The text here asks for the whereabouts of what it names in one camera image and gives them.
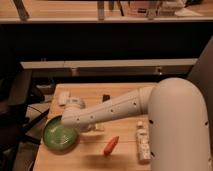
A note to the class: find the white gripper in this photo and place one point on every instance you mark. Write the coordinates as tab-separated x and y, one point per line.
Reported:
93	130

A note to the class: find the green ceramic bowl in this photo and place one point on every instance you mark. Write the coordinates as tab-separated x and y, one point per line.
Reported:
56	137

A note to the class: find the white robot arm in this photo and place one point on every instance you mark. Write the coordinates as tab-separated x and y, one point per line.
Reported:
178	122

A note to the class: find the black rectangular block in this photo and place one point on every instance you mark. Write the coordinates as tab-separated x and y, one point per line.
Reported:
105	97

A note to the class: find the white plastic bottle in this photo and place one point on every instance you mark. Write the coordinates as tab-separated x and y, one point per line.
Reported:
142	142

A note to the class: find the white sponge block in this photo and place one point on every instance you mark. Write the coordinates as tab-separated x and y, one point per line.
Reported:
63	97

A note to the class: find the black chair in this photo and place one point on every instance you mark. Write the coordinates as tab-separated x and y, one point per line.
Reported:
14	124

